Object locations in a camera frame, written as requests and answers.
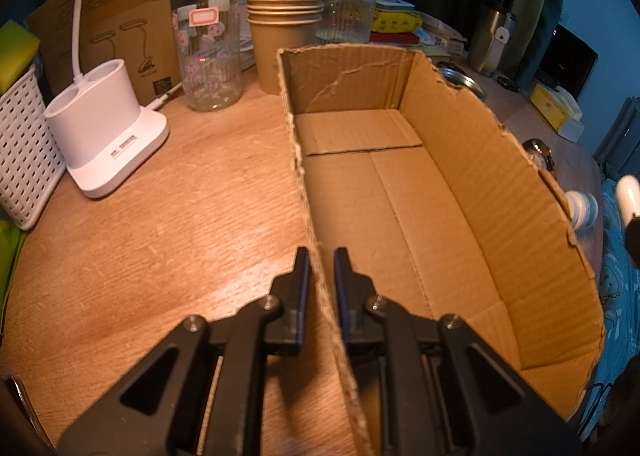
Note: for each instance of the white perforated plastic basket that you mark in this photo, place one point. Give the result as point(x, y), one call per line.
point(31, 162)

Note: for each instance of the yellow tissue box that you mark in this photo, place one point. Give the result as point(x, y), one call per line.
point(560, 109)

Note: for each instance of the white desk lamp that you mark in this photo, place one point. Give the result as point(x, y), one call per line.
point(102, 131)

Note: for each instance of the red flat box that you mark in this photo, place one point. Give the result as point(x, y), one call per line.
point(400, 39)

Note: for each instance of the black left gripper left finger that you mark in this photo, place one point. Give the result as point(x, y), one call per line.
point(201, 389)

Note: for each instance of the stack of brown paper cups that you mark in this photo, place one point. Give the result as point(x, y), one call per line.
point(280, 24)

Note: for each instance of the small black device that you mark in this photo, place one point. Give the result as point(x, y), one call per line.
point(508, 84)

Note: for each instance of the steel thermos with tag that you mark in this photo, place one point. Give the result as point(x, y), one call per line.
point(491, 41)

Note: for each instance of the brown lamp packaging cardboard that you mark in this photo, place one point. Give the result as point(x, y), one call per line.
point(136, 31)

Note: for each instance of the yellow wet wipes pack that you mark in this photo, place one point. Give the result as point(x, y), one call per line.
point(395, 22)

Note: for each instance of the clear patterned glass jar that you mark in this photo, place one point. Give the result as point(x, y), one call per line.
point(207, 37)

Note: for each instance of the brown cardboard box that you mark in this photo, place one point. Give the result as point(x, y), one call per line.
point(439, 204)

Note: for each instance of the small white plastic bottle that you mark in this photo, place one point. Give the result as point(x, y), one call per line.
point(584, 209)

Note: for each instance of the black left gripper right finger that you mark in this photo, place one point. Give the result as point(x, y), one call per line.
point(442, 389)

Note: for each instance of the green sponge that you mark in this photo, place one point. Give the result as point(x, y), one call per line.
point(18, 47)

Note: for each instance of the white wireless charger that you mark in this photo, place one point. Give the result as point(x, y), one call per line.
point(394, 5)

